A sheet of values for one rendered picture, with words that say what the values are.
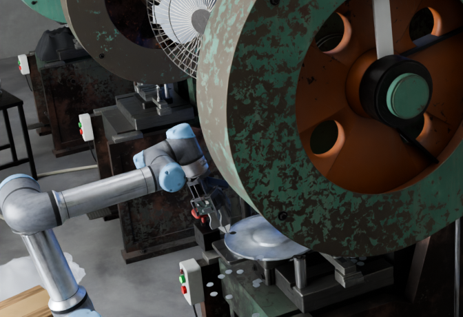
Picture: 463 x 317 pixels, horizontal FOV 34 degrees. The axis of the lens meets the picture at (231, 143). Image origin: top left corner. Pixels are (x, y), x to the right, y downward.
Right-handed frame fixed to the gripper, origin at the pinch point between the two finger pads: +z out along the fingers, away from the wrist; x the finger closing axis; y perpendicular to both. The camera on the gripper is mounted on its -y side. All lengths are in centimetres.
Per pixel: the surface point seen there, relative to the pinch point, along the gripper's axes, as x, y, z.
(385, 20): 74, 25, -48
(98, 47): -72, -85, -61
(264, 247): 13.3, 7.1, 5.8
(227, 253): 4.1, 12.6, 2.9
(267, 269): 11.1, 7.0, 12.9
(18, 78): -383, -401, -47
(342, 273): 33.7, 9.4, 17.8
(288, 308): 17.2, 16.4, 21.7
